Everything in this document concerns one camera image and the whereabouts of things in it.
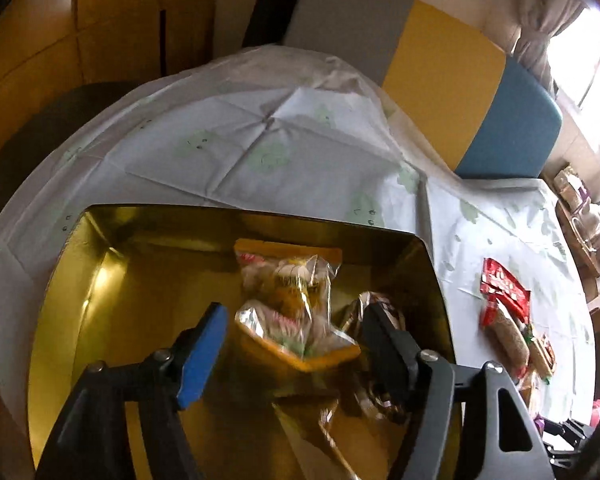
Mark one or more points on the yellow clear snack packet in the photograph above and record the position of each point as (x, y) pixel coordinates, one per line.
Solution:
(285, 285)

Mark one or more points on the cream bar packet green ends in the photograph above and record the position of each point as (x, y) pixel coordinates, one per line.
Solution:
(542, 355)

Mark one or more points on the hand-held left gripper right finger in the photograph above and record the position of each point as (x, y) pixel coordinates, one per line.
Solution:
(380, 340)

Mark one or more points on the window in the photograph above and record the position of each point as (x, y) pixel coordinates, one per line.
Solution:
(590, 60)

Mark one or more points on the glass jar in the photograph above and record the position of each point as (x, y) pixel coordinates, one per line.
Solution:
(590, 222)

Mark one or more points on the clear brown snack packet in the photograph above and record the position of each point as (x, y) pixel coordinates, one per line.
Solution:
(356, 312)

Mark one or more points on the beige curtain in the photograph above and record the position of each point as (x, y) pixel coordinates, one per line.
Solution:
(540, 25)

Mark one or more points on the long oat bar packet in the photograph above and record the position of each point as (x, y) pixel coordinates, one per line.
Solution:
(510, 340)

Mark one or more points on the black chair back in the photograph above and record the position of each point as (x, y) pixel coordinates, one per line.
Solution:
(265, 5)

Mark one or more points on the pink clothing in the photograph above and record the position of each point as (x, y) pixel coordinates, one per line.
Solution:
(599, 412)

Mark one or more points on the wooden side shelf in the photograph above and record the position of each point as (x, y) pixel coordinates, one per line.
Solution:
(580, 255)

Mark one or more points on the grey yellow blue chair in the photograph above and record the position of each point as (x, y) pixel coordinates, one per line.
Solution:
(440, 60)

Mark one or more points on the white printed tablecloth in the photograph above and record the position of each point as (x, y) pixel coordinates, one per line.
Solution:
(280, 160)

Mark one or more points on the beige box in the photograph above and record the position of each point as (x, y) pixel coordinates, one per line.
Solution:
(569, 185)

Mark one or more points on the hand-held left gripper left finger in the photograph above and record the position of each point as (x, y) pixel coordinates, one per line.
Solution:
(205, 355)

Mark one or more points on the gold tin box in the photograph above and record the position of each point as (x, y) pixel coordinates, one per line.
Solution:
(130, 310)

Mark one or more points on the wooden cabinet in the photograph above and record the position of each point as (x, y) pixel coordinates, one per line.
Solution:
(105, 10)

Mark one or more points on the large red snack packet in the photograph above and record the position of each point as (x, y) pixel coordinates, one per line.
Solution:
(505, 285)

